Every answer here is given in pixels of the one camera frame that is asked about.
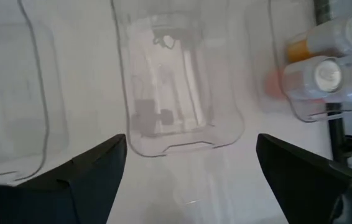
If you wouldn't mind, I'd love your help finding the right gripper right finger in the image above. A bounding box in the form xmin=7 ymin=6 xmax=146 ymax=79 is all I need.
xmin=256 ymin=133 xmax=352 ymax=224

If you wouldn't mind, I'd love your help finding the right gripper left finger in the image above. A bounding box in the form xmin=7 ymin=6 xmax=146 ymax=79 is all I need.
xmin=0 ymin=133 xmax=128 ymax=224

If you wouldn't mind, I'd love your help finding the silver can with orange print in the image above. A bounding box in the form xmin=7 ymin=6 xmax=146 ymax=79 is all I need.
xmin=284 ymin=11 xmax=352 ymax=63

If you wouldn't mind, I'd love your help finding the white glossy surface sheet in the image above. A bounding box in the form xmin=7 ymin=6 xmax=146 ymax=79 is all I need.
xmin=0 ymin=0 xmax=335 ymax=224

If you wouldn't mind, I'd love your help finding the clear plastic bin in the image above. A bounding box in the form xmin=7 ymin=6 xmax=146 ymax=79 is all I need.
xmin=0 ymin=0 xmax=51 ymax=182
xmin=267 ymin=0 xmax=352 ymax=123
xmin=110 ymin=0 xmax=246 ymax=158

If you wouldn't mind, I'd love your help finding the black aluminium table frame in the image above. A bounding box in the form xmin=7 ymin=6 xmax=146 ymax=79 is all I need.
xmin=312 ymin=0 xmax=352 ymax=187

